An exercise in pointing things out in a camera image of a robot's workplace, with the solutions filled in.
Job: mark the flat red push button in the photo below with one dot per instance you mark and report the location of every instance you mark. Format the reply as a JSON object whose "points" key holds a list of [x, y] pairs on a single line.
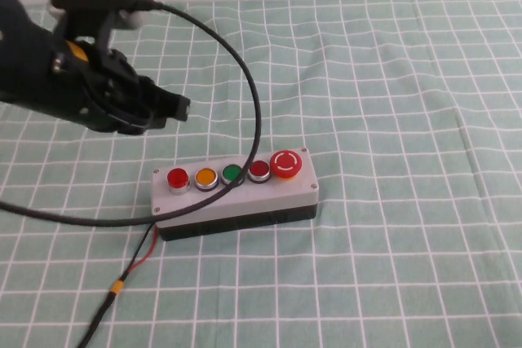
{"points": [[261, 169]]}

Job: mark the green push button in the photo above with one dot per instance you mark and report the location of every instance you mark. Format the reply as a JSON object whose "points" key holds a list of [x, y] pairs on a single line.
{"points": [[231, 172]]}

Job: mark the green white checked tablecloth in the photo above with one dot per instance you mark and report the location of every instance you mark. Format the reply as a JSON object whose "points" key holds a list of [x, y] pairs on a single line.
{"points": [[367, 79]]}

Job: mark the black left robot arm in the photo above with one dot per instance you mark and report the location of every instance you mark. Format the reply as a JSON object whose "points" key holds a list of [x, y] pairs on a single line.
{"points": [[28, 67]]}

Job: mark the grey black button control box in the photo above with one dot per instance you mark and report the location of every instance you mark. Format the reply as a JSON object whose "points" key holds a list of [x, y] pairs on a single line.
{"points": [[269, 201]]}

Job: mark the red illuminated push button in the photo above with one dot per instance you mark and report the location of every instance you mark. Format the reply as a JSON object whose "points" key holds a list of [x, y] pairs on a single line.
{"points": [[178, 177]]}

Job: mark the yellow push button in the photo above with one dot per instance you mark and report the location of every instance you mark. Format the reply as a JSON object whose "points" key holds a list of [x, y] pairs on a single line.
{"points": [[205, 177]]}

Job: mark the red mushroom emergency stop button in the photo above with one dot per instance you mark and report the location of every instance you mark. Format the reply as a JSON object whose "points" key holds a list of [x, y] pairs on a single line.
{"points": [[286, 162]]}

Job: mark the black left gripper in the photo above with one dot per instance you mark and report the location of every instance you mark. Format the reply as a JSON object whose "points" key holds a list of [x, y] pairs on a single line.
{"points": [[118, 95]]}

